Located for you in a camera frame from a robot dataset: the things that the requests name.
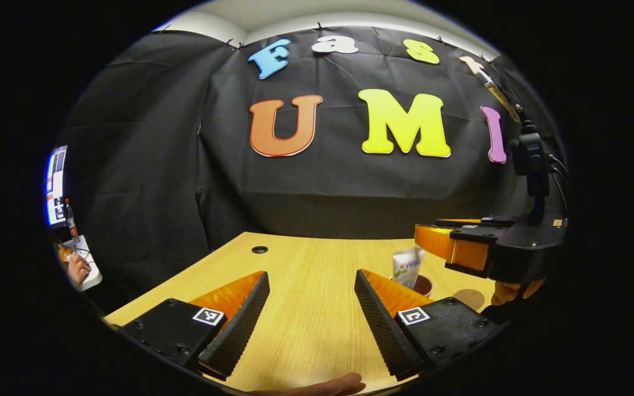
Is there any computer monitor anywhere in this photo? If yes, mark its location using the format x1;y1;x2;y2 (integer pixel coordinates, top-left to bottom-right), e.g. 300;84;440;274
45;145;69;228

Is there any beige cup with handle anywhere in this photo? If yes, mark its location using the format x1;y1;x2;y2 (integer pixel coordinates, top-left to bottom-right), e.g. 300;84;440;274
391;273;434;298

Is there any black cable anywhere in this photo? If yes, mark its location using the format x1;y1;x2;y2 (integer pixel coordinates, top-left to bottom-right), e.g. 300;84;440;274
547;153;571;218

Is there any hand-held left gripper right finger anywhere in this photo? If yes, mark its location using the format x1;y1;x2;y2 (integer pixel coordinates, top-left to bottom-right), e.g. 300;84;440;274
353;268;503;382

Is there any dark drink bottle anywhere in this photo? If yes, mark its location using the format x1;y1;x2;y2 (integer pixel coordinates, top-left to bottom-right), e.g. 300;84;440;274
63;199;79;240

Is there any brown round coaster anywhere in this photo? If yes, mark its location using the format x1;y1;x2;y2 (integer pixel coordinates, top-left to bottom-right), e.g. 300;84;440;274
453;288;486;312

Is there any white side desk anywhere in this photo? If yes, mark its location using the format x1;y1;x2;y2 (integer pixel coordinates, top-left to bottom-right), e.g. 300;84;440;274
62;235;103;292

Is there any black backdrop cloth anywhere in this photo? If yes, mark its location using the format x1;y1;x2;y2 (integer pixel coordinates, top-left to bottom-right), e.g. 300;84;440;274
57;25;569;310

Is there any wooden desktop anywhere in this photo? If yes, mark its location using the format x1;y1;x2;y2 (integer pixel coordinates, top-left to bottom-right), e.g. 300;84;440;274
102;231;517;394

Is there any white toothpaste tube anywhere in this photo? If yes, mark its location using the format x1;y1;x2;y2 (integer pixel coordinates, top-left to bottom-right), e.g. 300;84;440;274
392;247;426;291

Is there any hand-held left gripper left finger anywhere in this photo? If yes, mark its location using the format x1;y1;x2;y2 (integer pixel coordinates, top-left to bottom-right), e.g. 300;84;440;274
110;270;271;382

